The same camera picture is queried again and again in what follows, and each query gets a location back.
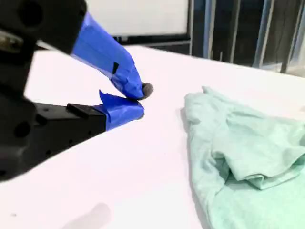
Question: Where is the pale green T-shirt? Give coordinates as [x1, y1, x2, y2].
[182, 85, 305, 229]

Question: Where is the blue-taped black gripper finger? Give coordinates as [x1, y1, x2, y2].
[35, 89, 145, 156]
[13, 0, 154, 100]

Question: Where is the grey vertical bar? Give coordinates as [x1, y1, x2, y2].
[254, 0, 275, 69]
[229, 0, 242, 64]

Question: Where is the white board with black frame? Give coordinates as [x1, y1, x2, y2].
[87, 0, 193, 46]

